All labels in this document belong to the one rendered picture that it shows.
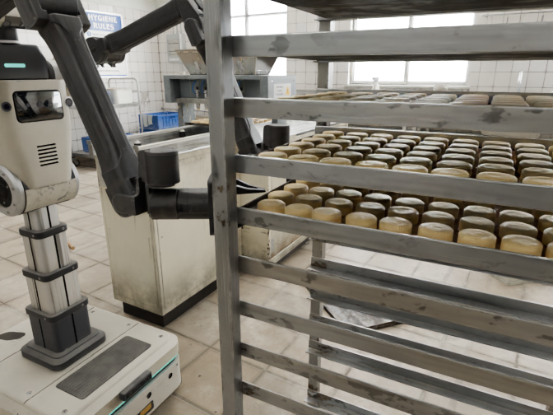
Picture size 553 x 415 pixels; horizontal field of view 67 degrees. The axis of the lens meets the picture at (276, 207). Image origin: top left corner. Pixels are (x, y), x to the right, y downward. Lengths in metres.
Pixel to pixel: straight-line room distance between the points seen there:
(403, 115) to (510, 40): 0.14
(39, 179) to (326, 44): 1.02
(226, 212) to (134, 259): 1.44
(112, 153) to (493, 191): 0.61
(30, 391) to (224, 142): 1.15
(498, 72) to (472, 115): 4.56
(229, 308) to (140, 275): 1.37
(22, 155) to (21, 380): 0.72
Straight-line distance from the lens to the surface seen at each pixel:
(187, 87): 2.66
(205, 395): 1.79
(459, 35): 0.57
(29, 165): 1.38
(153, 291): 2.09
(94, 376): 1.56
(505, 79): 5.12
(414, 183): 0.59
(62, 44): 0.87
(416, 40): 0.58
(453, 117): 0.57
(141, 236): 2.00
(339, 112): 0.60
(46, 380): 1.61
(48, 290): 1.54
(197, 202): 0.74
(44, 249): 1.50
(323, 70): 1.06
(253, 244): 2.49
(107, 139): 0.81
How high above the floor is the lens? 1.19
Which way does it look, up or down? 18 degrees down
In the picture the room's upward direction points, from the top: straight up
